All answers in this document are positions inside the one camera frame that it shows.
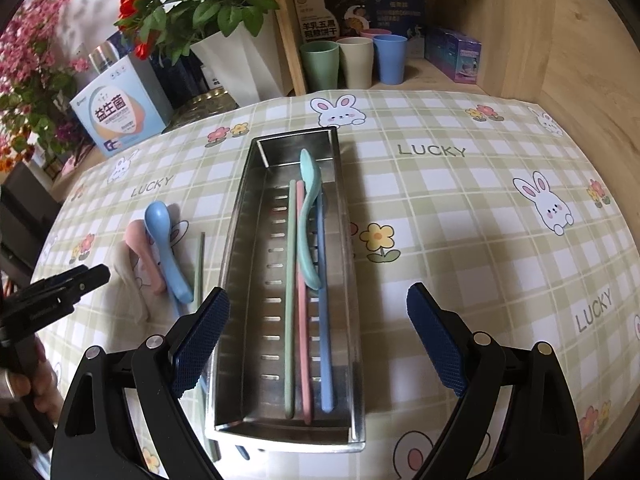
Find blue cup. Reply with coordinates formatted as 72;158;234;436
372;34;409;85

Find checkered bunny print tablecloth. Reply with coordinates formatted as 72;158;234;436
30;87;640;480

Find blue plastic spoon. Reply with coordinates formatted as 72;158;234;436
144;201;194;304

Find light blue orange printed box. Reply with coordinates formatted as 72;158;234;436
70;55;173;158

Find dark blue emblem box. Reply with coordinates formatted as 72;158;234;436
150;52;211;111

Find pink plastic spoon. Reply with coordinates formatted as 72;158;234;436
125;219;168;295

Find cream cup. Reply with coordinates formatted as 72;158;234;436
336;36;375;88

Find blue chopstick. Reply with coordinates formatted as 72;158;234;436
316;192;335;415

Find wooden shelf unit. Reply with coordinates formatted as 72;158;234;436
262;0;640;171

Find gold metal tray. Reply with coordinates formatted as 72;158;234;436
170;87;241;128

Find steel utensil tray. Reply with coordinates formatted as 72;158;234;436
204;127;366;453

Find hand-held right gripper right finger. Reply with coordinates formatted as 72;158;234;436
406;282;591;480

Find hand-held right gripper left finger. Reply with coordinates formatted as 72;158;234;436
50;286;232;480

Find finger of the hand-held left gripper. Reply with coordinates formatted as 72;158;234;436
0;280;108;322
22;264;111;295

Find dark blue text box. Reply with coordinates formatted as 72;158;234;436
372;0;426;58

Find teal plastic spoon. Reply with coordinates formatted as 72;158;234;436
298;148;324;291

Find pink artificial blossom arrangement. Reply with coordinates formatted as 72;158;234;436
0;0;93;161

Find cream plastic spoon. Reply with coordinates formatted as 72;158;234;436
111;242;151;323

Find purple blue box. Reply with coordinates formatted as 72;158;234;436
424;27;483;83

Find black chair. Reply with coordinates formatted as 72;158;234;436
0;160;61;291

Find white box with dark label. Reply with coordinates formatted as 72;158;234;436
292;0;337;46

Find person's left hand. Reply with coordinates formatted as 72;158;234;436
0;350;63;426

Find purple artificial flowers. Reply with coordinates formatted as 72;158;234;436
52;120;88;156

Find dark moon print box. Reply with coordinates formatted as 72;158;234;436
327;0;381;36

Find green cup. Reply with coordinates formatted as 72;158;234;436
300;41;342;96

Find green chopstick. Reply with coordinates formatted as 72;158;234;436
283;179;298;420

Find dark purple silver box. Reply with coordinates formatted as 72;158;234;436
87;30;132;68

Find pink chopstick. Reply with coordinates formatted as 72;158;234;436
296;179;314;424

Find white faceted vase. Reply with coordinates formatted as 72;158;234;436
190;10;293;111

